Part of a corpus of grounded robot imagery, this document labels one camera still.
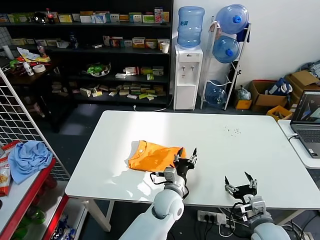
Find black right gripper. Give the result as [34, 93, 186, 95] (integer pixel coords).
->
[224, 171, 259, 201]

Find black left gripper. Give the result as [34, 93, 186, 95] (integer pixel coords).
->
[172, 147, 200, 180]

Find orange t-shirt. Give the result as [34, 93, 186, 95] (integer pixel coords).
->
[127, 140, 187, 173]

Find blue grey clothes pile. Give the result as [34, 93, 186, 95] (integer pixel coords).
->
[299, 59, 320, 79]

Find white power strip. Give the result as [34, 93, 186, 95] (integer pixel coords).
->
[197, 210, 227, 225]

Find white metal jug rack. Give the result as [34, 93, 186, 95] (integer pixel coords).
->
[200, 15, 253, 111]

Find small yellow bin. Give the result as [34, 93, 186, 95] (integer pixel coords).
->
[234, 99, 253, 110]

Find white water dispenser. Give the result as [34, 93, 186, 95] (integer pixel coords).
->
[174, 44, 204, 111]

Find yellow plastic crate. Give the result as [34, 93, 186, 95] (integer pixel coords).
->
[266, 105, 293, 122]

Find grey plastic bag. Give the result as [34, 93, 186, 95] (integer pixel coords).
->
[236, 86, 251, 101]

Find grey laptop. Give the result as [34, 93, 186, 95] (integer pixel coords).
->
[289, 90, 320, 160]

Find open brown cardboard box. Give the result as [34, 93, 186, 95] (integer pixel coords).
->
[249, 79, 288, 113]

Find blue tote bag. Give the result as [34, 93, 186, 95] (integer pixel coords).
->
[265, 77, 294, 97]

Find orange green box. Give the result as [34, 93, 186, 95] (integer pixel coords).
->
[144, 39, 158, 50]

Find tall brown cardboard box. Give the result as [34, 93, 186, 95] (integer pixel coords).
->
[285, 70, 320, 106]

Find yellow white box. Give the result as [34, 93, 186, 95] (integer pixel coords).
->
[132, 37, 146, 49]

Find green white bowl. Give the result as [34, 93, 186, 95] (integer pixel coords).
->
[85, 63, 112, 77]

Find blue labelled water jug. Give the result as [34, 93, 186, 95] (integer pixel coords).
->
[177, 6, 205, 49]

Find dark blue hanging cloth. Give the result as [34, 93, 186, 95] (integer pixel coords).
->
[236, 22, 252, 43]

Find blue white package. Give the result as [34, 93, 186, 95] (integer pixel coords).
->
[53, 213, 76, 240]

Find pink colourful box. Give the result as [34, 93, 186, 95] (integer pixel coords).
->
[154, 8, 164, 24]

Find black shelving unit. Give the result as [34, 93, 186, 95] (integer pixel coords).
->
[0, 0, 175, 106]

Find light blue crumpled cloth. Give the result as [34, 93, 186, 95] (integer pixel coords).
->
[7, 140, 54, 185]

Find green plastic bottle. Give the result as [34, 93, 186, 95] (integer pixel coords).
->
[24, 207, 47, 226]

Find blue drink bottle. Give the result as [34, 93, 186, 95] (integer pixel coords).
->
[69, 34, 79, 50]

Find red framed white shelf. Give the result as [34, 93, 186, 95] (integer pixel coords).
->
[0, 157, 71, 240]

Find dark wooden table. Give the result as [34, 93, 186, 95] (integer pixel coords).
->
[0, 58, 77, 134]

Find red white package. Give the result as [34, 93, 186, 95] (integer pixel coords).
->
[0, 141, 21, 158]

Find purple drink bottle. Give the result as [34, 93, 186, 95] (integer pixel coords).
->
[36, 41, 48, 59]

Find small white bottle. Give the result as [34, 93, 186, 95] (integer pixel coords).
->
[22, 62, 35, 77]

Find orange snack bag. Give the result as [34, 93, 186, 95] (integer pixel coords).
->
[0, 169, 11, 198]

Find loose paper sheets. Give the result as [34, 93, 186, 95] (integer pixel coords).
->
[16, 47, 38, 62]

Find cola bottle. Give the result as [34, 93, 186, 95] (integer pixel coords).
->
[45, 7, 55, 25]

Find shiny dark dome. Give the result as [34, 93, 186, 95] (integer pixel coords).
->
[33, 11, 48, 25]

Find white cylinder roll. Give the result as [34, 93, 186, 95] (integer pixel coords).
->
[1, 45, 14, 61]

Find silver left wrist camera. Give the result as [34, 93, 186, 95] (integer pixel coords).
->
[163, 166, 179, 185]

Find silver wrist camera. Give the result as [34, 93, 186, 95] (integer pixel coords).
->
[163, 166, 179, 185]
[241, 196, 266, 221]

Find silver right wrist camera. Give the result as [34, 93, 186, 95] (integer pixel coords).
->
[241, 196, 266, 221]

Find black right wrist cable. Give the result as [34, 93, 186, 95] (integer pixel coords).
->
[230, 201, 248, 224]

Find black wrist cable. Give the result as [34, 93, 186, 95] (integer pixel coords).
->
[149, 171, 167, 186]
[230, 201, 248, 224]

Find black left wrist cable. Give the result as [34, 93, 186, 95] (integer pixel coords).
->
[149, 171, 167, 186]

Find white floor cable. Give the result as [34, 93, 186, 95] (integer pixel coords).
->
[133, 95, 175, 113]

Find white wire grid panel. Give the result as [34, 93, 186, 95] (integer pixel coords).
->
[0, 67, 71, 181]

